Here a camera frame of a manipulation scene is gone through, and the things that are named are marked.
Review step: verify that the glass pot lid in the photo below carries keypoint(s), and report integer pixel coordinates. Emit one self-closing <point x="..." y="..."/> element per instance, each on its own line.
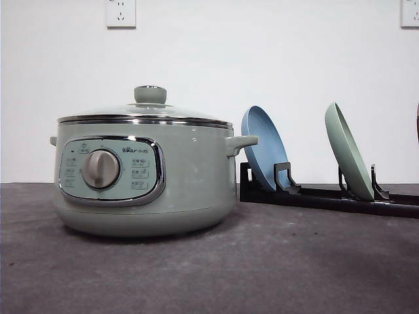
<point x="150" y="107"/>

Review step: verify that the green plate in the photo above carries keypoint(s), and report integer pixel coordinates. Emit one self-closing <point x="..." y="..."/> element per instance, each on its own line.
<point x="349" y="151"/>

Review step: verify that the blue plate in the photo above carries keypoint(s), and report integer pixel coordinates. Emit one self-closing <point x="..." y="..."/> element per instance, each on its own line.
<point x="271" y="148"/>

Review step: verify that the green electric steamer pot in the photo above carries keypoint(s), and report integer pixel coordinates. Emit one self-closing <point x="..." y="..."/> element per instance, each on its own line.
<point x="146" y="180"/>

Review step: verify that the black dish rack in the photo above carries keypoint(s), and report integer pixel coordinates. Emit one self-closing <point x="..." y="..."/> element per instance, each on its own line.
<point x="288" y="192"/>

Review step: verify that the dark object at edge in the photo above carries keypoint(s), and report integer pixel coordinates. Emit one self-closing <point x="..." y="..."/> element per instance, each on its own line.
<point x="417" y="122"/>

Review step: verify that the left white wall socket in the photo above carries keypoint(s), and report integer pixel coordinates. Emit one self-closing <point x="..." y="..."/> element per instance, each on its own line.
<point x="120" y="15"/>

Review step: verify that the white wall socket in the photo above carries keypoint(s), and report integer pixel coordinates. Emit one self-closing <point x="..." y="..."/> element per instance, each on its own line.
<point x="408" y="15"/>
<point x="120" y="15"/>

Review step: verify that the right white wall socket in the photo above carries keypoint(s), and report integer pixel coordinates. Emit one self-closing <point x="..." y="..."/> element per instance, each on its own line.
<point x="408" y="15"/>

